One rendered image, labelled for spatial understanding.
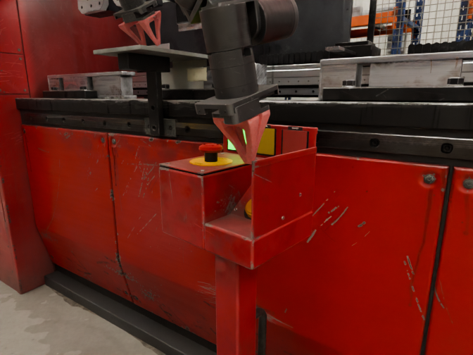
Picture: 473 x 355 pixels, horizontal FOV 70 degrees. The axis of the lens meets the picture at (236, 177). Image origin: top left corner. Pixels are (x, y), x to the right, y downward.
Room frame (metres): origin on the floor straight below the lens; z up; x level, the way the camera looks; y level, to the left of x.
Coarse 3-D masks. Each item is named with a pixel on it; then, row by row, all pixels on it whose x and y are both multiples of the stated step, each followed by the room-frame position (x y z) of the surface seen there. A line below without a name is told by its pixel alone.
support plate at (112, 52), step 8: (112, 48) 0.88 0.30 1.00; (120, 48) 0.86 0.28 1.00; (128, 48) 0.85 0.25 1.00; (136, 48) 0.83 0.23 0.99; (144, 48) 0.84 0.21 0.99; (152, 48) 0.86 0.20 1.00; (160, 48) 0.88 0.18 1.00; (168, 56) 0.98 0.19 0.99; (176, 56) 0.98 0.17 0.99; (184, 56) 0.98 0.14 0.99; (192, 56) 0.98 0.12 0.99; (200, 56) 1.00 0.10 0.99
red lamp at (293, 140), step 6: (288, 132) 0.56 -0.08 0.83; (294, 132) 0.55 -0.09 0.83; (300, 132) 0.54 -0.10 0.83; (306, 132) 0.53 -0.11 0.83; (288, 138) 0.56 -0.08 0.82; (294, 138) 0.55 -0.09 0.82; (300, 138) 0.54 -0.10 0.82; (306, 138) 0.53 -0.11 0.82; (282, 144) 0.56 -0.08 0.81; (288, 144) 0.56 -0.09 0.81; (294, 144) 0.55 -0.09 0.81; (300, 144) 0.54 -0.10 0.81; (306, 144) 0.53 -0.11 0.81; (282, 150) 0.56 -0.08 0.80; (288, 150) 0.56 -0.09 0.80; (294, 150) 0.55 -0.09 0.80
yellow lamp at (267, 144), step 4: (268, 128) 0.58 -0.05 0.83; (264, 132) 0.59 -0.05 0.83; (268, 132) 0.58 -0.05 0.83; (272, 132) 0.58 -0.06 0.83; (264, 136) 0.59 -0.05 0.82; (268, 136) 0.58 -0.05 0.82; (272, 136) 0.58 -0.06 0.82; (260, 140) 0.59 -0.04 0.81; (264, 140) 0.59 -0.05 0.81; (268, 140) 0.58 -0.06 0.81; (272, 140) 0.58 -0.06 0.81; (260, 144) 0.59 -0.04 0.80; (264, 144) 0.59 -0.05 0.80; (268, 144) 0.58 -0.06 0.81; (272, 144) 0.58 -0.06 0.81; (260, 148) 0.59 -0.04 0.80; (264, 148) 0.59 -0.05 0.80; (268, 148) 0.58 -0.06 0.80; (272, 148) 0.58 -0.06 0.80; (260, 152) 0.59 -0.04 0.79; (264, 152) 0.59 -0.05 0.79; (268, 152) 0.58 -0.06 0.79; (272, 152) 0.58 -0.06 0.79
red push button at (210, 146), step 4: (204, 144) 0.55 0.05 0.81; (208, 144) 0.55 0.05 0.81; (212, 144) 0.55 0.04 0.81; (216, 144) 0.55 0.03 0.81; (200, 148) 0.55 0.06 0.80; (204, 148) 0.54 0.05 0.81; (208, 148) 0.54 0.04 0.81; (212, 148) 0.54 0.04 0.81; (216, 148) 0.54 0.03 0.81; (220, 148) 0.55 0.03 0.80; (204, 152) 0.54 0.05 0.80; (208, 152) 0.54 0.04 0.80; (212, 152) 0.54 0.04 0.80; (216, 152) 0.54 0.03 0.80; (204, 156) 0.56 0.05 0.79; (208, 156) 0.55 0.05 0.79; (212, 156) 0.55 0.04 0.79; (216, 156) 0.55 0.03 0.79; (208, 160) 0.55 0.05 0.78; (212, 160) 0.55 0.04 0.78; (216, 160) 0.55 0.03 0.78
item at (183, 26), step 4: (176, 4) 1.13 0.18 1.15; (176, 8) 1.13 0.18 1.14; (180, 8) 1.12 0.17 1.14; (176, 12) 1.13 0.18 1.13; (180, 12) 1.12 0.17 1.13; (176, 16) 1.13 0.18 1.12; (180, 16) 1.12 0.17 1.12; (184, 16) 1.11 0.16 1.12; (176, 20) 1.13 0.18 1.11; (180, 20) 1.12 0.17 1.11; (184, 20) 1.11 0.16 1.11; (188, 20) 1.10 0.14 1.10; (180, 24) 1.13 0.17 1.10; (184, 24) 1.12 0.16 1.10; (188, 24) 1.11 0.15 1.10; (192, 24) 1.10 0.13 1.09; (196, 24) 1.09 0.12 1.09; (200, 24) 1.09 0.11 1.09; (180, 28) 1.13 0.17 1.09; (184, 28) 1.12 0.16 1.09; (188, 28) 1.11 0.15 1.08; (192, 28) 1.10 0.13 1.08; (196, 28) 1.09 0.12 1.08; (200, 28) 1.09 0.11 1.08
